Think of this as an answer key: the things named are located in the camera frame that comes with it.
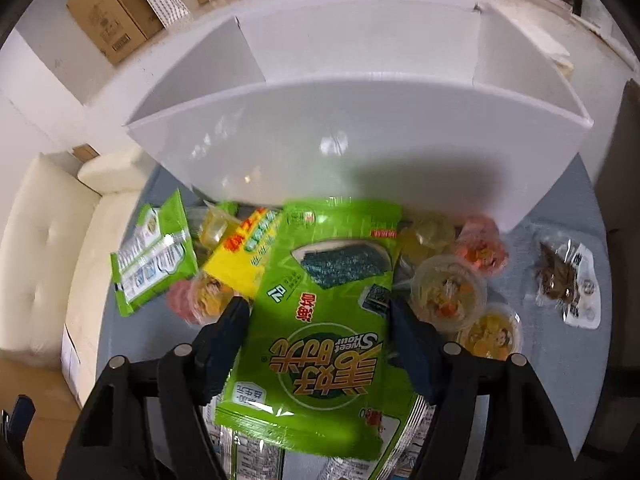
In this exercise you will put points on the clear pack dark dried snack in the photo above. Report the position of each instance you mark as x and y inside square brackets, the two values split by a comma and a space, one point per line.
[563, 277]

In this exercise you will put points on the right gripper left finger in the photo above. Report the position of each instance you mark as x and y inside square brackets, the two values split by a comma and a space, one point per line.
[215, 350]

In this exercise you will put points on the small green seaweed snack pack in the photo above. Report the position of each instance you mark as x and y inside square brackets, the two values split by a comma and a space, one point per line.
[158, 254]

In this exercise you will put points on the clear fruit jelly cup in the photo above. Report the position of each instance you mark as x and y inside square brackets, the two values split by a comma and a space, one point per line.
[447, 292]

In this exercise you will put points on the clear yellow jelly cup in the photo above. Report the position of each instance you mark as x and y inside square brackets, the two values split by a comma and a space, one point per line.
[219, 222]

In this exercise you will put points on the yellow snack bag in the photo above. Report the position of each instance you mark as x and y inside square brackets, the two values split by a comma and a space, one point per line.
[240, 260]

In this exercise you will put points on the white leather sofa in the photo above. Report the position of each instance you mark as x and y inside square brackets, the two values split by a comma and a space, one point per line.
[56, 247]

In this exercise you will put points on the pink jelly cup left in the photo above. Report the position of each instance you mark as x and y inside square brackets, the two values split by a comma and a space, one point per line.
[182, 299]

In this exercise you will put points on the pink jelly cup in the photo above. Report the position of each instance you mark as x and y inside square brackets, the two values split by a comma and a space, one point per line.
[479, 244]
[182, 299]

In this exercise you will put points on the white storage box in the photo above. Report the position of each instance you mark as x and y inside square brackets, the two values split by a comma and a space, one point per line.
[433, 104]

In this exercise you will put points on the large brown cardboard box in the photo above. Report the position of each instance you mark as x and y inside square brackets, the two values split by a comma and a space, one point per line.
[116, 27]

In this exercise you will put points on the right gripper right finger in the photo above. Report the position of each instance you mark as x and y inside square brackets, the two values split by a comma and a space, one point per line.
[419, 349]

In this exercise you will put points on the large green seaweed snack bag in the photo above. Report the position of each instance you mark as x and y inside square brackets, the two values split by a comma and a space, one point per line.
[309, 375]

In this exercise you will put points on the yellow fruit jelly cup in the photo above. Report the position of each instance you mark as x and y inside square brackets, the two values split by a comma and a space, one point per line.
[496, 334]

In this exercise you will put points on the pink jelly cup right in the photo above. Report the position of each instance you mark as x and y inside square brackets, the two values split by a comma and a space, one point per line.
[479, 244]

